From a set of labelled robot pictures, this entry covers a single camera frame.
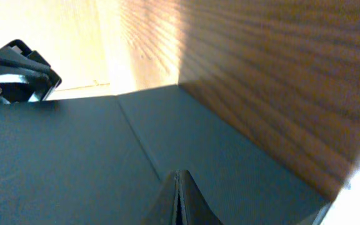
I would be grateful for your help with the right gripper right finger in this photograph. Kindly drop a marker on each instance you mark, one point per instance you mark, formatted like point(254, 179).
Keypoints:
point(192, 208)

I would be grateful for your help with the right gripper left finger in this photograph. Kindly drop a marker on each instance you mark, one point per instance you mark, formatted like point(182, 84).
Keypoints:
point(164, 210)

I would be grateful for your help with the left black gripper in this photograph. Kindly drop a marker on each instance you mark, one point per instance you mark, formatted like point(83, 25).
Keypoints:
point(25, 76)

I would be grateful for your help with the black gift box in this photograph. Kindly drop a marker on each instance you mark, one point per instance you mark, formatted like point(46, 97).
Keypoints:
point(103, 160)

